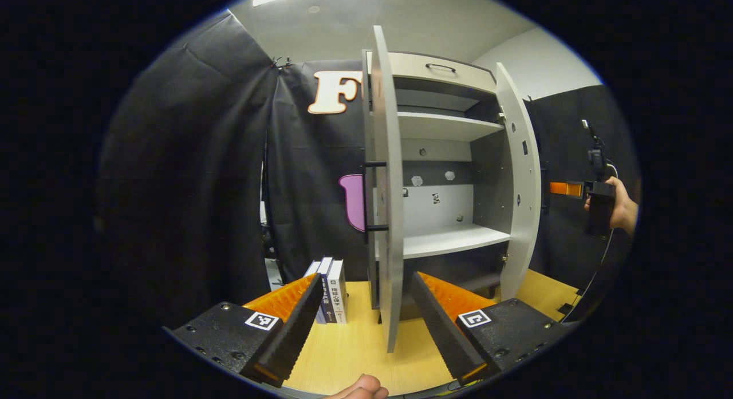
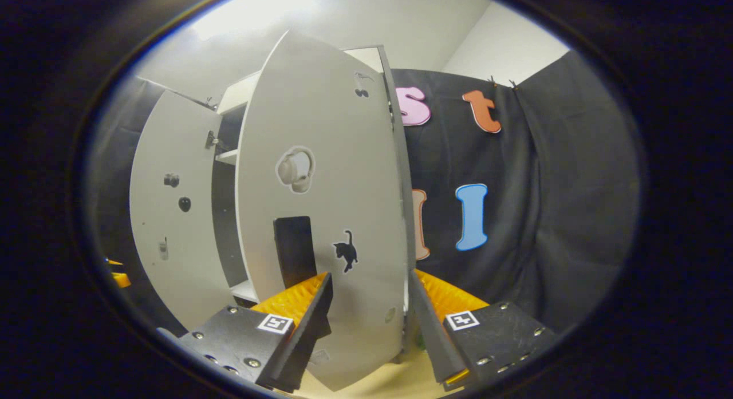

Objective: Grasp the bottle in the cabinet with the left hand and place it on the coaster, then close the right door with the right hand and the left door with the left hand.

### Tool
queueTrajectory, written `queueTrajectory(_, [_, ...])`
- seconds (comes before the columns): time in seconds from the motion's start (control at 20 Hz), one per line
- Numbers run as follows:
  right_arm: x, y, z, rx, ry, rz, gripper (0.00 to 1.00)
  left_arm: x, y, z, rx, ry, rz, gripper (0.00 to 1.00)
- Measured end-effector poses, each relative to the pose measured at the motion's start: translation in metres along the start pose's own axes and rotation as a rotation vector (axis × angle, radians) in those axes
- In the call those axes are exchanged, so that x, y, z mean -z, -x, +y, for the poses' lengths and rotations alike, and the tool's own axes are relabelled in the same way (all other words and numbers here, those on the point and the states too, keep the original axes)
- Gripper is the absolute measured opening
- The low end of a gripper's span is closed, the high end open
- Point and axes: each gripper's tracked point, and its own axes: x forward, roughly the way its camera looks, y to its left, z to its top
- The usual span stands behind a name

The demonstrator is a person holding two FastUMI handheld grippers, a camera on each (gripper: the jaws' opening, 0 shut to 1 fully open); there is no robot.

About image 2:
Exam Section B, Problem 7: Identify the black backdrop cloth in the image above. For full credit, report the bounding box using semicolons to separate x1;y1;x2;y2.
86;50;643;338

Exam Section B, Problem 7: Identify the grey cabinet door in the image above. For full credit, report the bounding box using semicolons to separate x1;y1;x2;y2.
129;90;254;332
235;30;416;392

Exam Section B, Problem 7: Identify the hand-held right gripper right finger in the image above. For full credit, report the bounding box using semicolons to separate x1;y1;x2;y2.
408;268;557;391

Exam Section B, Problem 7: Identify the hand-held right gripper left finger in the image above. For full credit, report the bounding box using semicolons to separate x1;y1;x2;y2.
157;271;334;394

